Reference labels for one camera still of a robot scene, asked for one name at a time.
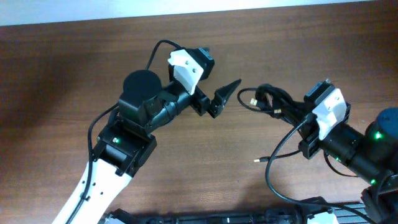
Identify separate black usb cable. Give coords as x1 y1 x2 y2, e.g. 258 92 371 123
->
253 149 302 164

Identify black usb cable bundle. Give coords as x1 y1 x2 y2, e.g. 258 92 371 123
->
236 83 312 125

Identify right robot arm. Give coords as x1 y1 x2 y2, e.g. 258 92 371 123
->
298 81 397 223

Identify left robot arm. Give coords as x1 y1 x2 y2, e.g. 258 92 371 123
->
54 69 241 223

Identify right camera cable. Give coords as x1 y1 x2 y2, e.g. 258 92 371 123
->
264 113 377 224

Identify camera cable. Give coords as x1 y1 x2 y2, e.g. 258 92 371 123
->
264 113 377 224
64 39 184 224

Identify left camera cable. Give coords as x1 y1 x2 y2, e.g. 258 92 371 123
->
64 39 184 224

